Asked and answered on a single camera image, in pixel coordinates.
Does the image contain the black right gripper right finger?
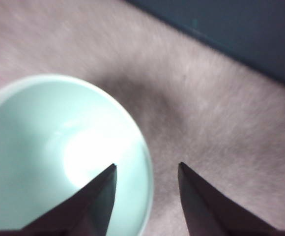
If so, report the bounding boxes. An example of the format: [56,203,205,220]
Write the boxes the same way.
[178,162,285,236]

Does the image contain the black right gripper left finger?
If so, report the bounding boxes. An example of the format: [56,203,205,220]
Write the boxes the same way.
[0,163,117,236]

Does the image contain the teal ribbed bowl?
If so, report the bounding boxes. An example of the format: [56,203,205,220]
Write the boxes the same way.
[0,73,155,236]

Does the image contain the black rectangular tray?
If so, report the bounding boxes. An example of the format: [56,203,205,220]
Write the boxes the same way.
[125,0,285,97]

